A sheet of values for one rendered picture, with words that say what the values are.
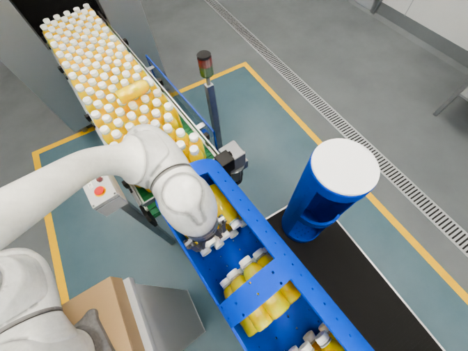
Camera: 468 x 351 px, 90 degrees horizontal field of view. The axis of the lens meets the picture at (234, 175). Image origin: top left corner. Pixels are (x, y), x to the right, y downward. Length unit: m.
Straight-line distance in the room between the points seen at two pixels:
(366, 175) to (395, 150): 1.61
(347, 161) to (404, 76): 2.46
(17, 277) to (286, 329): 0.77
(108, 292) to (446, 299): 2.14
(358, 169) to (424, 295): 1.38
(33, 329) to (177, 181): 0.50
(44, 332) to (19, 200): 0.45
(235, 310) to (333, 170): 0.66
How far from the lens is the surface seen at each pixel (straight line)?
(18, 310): 0.78
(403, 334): 2.00
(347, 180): 1.05
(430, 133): 3.01
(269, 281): 0.67
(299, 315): 0.95
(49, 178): 0.40
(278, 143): 2.35
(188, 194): 0.40
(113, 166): 0.48
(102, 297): 0.93
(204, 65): 1.13
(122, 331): 0.89
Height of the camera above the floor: 1.90
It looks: 62 degrees down
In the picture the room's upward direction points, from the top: 5 degrees counter-clockwise
